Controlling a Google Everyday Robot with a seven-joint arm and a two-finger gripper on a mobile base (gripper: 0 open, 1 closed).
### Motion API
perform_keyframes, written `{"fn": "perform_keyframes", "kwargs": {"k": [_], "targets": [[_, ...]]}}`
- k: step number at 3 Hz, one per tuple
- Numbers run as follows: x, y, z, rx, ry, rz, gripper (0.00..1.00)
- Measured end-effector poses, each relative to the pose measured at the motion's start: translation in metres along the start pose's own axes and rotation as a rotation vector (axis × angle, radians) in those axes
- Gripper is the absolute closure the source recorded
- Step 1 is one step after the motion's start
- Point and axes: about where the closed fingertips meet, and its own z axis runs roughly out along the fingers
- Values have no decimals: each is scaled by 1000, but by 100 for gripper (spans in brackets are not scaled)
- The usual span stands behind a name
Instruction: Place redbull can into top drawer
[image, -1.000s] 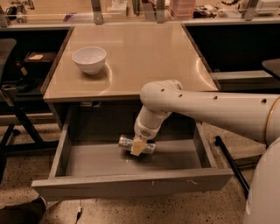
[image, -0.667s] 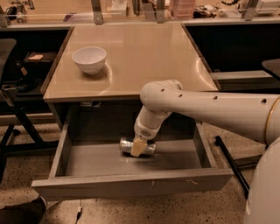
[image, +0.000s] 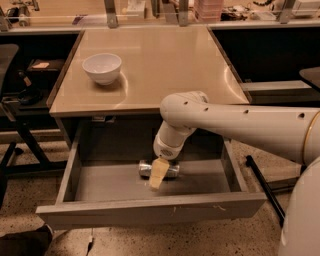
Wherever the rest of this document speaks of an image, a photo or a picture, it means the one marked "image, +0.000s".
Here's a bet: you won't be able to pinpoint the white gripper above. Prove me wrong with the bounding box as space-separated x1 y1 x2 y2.
149 134 183 190

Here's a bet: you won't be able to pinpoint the silver redbull can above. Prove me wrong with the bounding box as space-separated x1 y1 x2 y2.
138 160 180 178

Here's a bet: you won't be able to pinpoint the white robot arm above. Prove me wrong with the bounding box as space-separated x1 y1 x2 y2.
149 91 320 256

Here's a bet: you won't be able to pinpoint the open grey top drawer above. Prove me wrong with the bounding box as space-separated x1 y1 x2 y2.
36 118 266 229

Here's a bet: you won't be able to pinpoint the beige cabinet desk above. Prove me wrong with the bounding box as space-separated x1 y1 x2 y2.
48 25 249 141

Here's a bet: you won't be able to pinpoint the white ceramic bowl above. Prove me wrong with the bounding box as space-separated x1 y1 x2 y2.
82 53 122 85

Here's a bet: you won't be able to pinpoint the black rod on floor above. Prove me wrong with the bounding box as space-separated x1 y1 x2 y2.
246 155 285 226

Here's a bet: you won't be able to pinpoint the dark shoe lower left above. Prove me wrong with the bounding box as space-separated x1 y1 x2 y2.
0 224 53 256

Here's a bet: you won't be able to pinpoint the dark box with label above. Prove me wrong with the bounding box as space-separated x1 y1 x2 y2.
27 59 64 72

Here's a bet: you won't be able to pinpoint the pink stacked bins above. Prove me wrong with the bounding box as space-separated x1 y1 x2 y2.
193 0 224 23

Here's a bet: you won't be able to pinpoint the black office chair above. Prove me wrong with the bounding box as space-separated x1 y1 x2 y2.
0 43 68 178

